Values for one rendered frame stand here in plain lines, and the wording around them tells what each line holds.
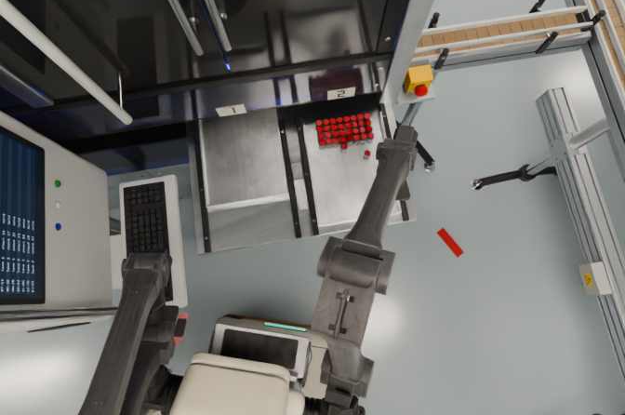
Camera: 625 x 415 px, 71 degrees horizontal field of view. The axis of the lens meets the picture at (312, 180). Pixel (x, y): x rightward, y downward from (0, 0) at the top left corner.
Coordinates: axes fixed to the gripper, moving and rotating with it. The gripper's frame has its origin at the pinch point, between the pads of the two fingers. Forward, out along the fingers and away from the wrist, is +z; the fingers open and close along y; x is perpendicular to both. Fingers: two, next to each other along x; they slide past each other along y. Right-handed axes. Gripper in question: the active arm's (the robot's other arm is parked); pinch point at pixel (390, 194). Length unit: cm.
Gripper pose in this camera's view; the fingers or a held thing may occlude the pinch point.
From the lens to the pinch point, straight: 121.3
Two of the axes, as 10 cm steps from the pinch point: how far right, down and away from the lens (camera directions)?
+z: 0.6, 3.8, 9.2
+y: -1.5, -9.1, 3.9
